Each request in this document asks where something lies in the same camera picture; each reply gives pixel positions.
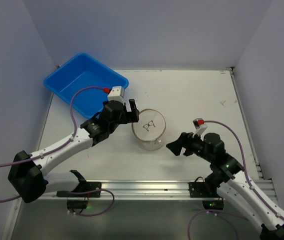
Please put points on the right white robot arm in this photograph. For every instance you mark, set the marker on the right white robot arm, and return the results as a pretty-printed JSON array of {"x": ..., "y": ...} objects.
[{"x": 228, "y": 181}]

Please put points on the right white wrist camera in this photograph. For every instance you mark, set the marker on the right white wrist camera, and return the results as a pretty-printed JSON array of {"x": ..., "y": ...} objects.
[{"x": 200, "y": 126}]

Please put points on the round beige mesh laundry bag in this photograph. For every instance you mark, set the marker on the round beige mesh laundry bag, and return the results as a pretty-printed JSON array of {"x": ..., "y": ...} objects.
[{"x": 149, "y": 129}]

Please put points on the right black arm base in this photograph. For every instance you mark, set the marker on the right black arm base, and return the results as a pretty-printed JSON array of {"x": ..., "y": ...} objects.
[{"x": 201, "y": 190}]

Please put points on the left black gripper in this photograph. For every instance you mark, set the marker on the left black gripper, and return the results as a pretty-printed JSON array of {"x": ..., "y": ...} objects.
[{"x": 128, "y": 113}]

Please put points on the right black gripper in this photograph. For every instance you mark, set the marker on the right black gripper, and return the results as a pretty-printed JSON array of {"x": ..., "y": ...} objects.
[{"x": 186, "y": 144}]

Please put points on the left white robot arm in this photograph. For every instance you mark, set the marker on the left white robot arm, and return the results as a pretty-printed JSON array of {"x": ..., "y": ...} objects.
[{"x": 31, "y": 175}]

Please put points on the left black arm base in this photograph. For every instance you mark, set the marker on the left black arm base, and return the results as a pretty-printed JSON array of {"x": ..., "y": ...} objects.
[{"x": 77, "y": 206}]

